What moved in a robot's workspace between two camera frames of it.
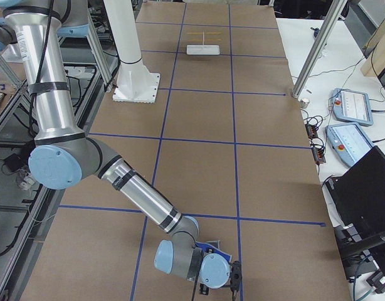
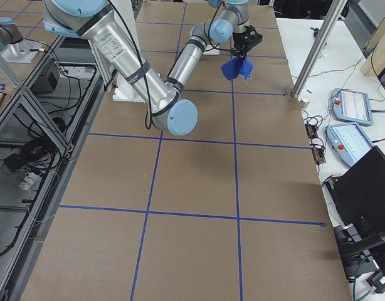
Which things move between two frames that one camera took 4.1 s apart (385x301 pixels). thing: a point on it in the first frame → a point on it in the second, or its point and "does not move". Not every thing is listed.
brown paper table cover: [229, 145] does not move
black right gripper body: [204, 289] → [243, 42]
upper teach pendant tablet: [352, 106] does not move
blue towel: [207, 249] → [232, 68]
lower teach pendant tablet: [348, 142] does not move
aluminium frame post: [334, 13] does not move
